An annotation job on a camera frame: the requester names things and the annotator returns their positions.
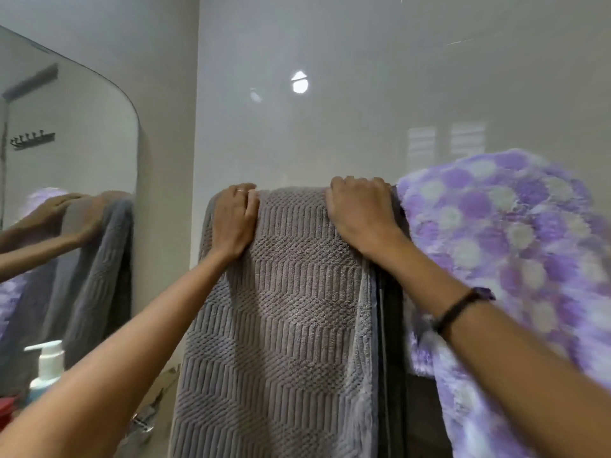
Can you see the person's left hand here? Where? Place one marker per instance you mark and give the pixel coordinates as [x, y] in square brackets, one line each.
[236, 219]

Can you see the person's right hand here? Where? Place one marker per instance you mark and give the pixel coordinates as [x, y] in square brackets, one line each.
[365, 214]

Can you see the grey ribbed towel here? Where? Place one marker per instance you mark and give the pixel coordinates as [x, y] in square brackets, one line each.
[286, 329]

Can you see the purple dotted towel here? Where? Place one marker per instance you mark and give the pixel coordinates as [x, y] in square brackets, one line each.
[501, 224]

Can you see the blue white pump bottle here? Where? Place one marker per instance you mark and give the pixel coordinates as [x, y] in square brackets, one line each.
[47, 367]

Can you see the person's right forearm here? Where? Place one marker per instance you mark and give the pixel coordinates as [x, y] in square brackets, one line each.
[525, 357]

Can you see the person's left forearm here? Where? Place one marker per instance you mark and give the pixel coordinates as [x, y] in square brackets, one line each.
[119, 367]

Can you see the rounded wall mirror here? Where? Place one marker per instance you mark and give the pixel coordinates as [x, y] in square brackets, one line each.
[71, 114]

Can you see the chrome shelf bracket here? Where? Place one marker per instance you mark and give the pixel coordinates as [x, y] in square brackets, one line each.
[143, 422]

